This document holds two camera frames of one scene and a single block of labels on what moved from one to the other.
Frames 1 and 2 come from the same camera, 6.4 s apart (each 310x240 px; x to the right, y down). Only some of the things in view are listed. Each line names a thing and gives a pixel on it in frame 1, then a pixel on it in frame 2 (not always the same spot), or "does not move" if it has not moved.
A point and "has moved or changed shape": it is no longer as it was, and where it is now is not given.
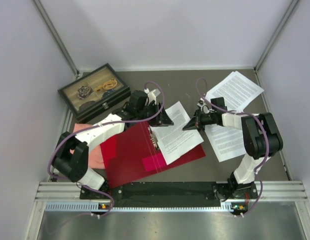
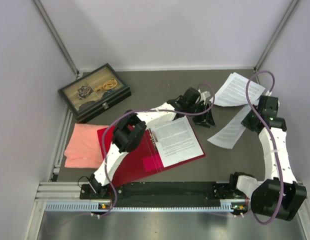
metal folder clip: x=153 y=138 does not move
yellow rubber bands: x=107 y=85 does not move
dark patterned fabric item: x=84 y=91 does not move
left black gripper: x=162 y=119 → x=205 y=119
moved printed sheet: x=173 y=141 has moved or changed shape
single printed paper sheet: x=227 y=142 has moved or changed shape
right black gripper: x=196 y=121 → x=246 y=123
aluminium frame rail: x=280 y=191 does not move
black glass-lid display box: x=94 y=92 does not move
